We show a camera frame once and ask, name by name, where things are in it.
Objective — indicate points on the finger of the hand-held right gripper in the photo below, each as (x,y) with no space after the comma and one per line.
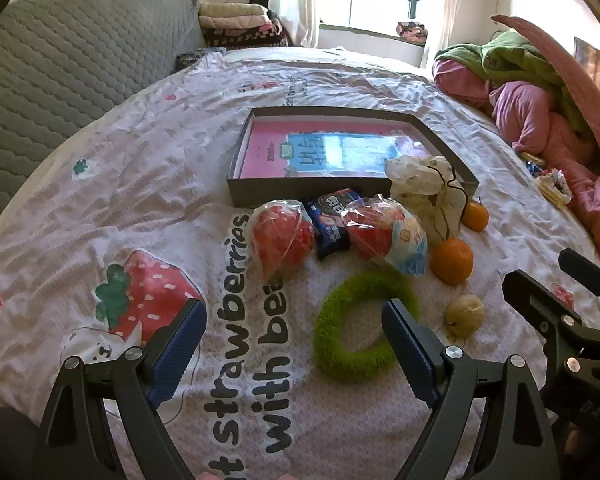
(535,300)
(587,275)

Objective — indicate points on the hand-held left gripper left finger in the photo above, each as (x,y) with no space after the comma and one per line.
(177,355)

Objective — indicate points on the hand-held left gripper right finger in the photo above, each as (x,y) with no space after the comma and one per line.
(407,345)

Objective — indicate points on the small yellowish potato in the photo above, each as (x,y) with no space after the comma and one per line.
(464,315)

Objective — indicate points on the large orange tangerine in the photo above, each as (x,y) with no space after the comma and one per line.
(452,261)

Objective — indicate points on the small orange tangerine with stem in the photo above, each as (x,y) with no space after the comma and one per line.
(475,216)

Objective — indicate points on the red and blue bread bag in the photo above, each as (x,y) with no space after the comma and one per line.
(380,237)

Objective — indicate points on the blue cookie packet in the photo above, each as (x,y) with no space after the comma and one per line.
(330,230)

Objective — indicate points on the white plastic bag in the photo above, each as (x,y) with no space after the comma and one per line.
(425,195)

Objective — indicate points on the red bread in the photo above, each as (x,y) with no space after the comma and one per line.
(280,240)

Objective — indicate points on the grey cardboard box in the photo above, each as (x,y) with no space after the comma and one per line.
(280,192)

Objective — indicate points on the patterned snack bag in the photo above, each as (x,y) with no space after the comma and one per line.
(555,187)

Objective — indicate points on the small blue snack packet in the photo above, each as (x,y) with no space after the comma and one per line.
(535,167)

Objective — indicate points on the pink duvet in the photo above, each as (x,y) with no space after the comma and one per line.
(525,110)

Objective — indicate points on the long pink cushion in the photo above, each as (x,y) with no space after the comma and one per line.
(580,85)

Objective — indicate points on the strawberry print bedsheet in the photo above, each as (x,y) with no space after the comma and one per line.
(155,160)

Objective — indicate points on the green blanket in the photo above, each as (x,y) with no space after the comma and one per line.
(525,60)

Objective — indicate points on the floral cloth bundle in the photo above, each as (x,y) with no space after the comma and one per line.
(411,31)

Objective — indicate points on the grey quilted headboard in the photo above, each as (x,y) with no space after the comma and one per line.
(80,70)

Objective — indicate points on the white curtain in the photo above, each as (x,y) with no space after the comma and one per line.
(437,10)
(295,0)

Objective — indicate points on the dark patterned folded blanket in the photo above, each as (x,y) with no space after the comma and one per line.
(245,37)

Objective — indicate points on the pink folded blanket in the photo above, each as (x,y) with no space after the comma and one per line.
(235,22)

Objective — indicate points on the cream folded blanket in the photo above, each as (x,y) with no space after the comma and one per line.
(230,10)

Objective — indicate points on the dark wall frame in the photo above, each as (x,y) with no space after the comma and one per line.
(597,67)

